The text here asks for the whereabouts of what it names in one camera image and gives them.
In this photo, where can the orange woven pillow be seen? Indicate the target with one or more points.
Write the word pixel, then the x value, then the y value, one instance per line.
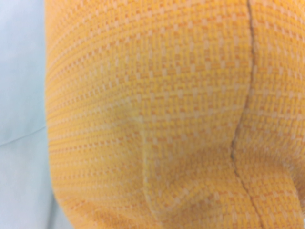
pixel 171 114

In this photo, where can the sofa with light blue cover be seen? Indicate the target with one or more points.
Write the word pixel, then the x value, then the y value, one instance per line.
pixel 21 95

